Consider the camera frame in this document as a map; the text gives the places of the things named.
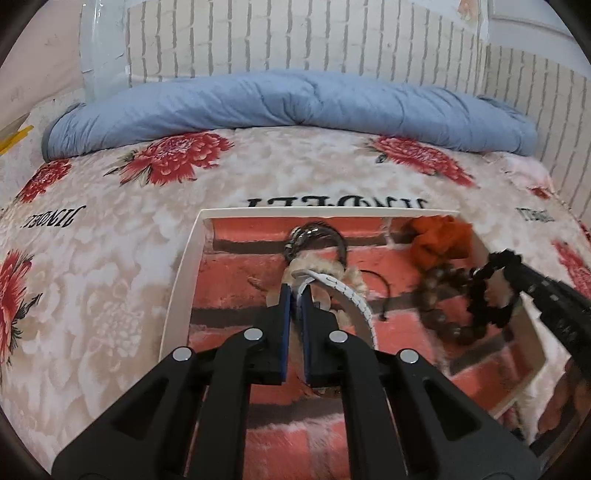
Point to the person's right hand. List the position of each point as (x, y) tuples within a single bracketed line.
[(570, 397)]

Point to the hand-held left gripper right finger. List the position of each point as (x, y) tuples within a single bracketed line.
[(308, 332)]

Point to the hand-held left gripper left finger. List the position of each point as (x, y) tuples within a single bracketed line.
[(285, 332)]

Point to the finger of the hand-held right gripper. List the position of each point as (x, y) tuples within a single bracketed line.
[(545, 288), (568, 332)]

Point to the white tray with brick lining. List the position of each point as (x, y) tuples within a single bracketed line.
[(240, 286)]

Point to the clear plastic sheet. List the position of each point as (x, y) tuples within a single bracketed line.
[(101, 46)]

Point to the orange scrunchie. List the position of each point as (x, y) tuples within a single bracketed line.
[(436, 242)]

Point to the cream scrunchie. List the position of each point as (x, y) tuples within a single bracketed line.
[(356, 280)]

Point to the group of flower wall stickers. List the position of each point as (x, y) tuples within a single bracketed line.
[(468, 9)]

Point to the blue rolled quilt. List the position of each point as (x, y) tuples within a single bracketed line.
[(286, 104)]

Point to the floral printed blanket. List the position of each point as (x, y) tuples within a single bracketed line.
[(106, 277)]

